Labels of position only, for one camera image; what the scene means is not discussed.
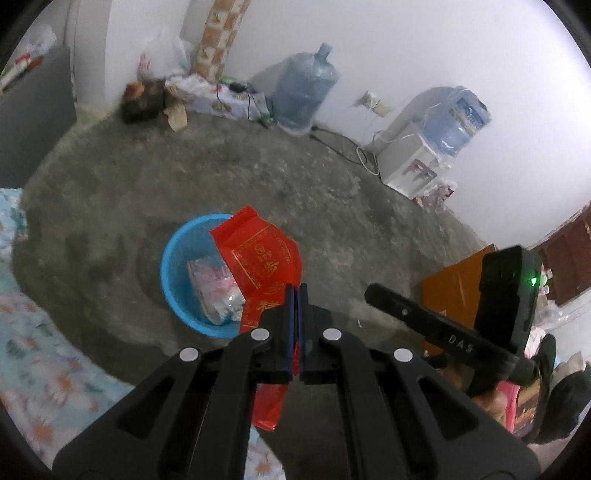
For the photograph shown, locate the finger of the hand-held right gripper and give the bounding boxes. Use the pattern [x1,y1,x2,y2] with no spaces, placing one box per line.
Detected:
[365,283,482,365]

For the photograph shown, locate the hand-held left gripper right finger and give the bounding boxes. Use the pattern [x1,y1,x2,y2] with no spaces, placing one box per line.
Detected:
[298,284,541,480]

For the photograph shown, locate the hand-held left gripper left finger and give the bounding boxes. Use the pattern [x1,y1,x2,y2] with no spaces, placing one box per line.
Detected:
[53,284,296,480]

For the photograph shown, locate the red bag with gold print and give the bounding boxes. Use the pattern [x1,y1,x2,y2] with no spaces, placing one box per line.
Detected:
[210,205,305,432]

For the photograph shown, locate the clear wrapper with red flowers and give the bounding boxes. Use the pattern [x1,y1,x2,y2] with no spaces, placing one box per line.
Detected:
[187,257,246,326]

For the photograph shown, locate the blue plastic basket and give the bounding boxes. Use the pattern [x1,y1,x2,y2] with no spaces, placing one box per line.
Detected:
[160,213,278,340]

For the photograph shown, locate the person's right hand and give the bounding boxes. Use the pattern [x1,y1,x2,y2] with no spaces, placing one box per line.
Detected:
[431,355,506,416]

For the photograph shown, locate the orange cardboard box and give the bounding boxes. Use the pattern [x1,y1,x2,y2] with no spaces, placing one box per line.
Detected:
[421,244,499,356]

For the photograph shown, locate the brown wooden door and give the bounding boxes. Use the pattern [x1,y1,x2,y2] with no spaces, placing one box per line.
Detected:
[531,200,591,308]

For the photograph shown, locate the red package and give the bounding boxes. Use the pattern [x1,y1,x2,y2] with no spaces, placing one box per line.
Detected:
[496,381,543,437]

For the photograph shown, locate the black bag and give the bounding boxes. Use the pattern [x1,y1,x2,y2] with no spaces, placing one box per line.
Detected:
[526,332,591,446]

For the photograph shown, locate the red white packets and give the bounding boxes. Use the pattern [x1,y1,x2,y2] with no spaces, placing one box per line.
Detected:
[416,178,460,210]

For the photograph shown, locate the white water dispenser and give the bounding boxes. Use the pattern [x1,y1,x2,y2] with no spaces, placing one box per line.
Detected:
[376,88,458,200]

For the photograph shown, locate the blue water jug with label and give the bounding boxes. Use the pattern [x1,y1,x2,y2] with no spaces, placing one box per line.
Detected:
[422,85,491,158]

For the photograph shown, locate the crumpled brown paper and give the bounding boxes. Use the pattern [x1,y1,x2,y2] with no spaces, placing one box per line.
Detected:
[164,102,189,132]

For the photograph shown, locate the large blue water jug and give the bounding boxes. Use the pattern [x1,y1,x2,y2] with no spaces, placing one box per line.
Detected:
[272,42,340,134]

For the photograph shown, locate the floral light blue blanket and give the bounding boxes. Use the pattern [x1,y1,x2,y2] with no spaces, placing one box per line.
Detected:
[0,187,287,480]

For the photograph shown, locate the dark cloth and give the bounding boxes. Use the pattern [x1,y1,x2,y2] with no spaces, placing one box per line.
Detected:
[120,78,169,124]

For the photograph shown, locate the rolled brown patterned mat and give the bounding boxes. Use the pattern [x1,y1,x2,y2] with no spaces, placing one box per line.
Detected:
[191,0,252,79]

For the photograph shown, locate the white plastic bag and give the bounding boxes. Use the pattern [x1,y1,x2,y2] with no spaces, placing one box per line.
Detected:
[137,27,190,84]

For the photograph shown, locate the grey cabinet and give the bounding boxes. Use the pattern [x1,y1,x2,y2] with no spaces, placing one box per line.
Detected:
[0,44,77,190]

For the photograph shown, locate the clear plastic bag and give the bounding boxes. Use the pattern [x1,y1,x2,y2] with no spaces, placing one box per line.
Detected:
[18,23,58,57]

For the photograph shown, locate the white power cable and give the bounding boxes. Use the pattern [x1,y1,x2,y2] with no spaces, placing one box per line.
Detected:
[355,131,385,177]

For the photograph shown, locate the black power cable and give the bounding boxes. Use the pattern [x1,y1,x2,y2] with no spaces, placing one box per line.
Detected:
[310,124,370,167]

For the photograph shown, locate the white wall socket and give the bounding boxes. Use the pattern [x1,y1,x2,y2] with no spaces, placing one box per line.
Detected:
[353,91,391,116]

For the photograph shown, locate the black charger cable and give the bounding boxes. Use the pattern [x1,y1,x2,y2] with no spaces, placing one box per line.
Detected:
[216,79,278,129]

